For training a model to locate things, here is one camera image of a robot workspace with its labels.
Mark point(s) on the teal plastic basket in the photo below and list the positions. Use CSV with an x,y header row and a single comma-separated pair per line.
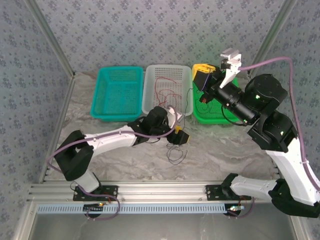
x,y
112,90

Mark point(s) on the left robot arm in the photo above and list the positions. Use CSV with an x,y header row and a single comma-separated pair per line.
x,y
75,160

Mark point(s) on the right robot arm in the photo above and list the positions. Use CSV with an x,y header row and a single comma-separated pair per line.
x,y
282,165

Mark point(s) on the green plastic basket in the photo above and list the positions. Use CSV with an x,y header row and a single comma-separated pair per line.
x,y
212,117

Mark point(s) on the white plastic basket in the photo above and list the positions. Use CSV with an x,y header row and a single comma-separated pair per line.
x,y
150,87

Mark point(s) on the red power lead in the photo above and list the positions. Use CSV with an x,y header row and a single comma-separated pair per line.
x,y
110,198
241,200

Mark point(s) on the small circuit board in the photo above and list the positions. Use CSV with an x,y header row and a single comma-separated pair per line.
x,y
235,208
91,207

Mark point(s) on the grey metal panel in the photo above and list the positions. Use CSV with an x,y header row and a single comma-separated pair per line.
x,y
162,227

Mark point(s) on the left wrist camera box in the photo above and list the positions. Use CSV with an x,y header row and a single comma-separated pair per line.
x,y
171,112

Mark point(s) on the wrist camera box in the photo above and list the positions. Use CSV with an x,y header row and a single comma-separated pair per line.
x,y
231,56
171,112

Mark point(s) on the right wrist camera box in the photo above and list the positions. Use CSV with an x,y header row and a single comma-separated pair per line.
x,y
231,56

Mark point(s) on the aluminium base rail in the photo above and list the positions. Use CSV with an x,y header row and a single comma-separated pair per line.
x,y
162,190

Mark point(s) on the aluminium frame post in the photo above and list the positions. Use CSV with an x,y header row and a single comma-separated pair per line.
x,y
51,37
270,37

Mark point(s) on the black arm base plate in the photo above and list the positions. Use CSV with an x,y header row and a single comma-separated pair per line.
x,y
114,190
211,192

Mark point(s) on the aluminium lower frame rail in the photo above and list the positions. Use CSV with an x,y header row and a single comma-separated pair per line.
x,y
24,225
302,232

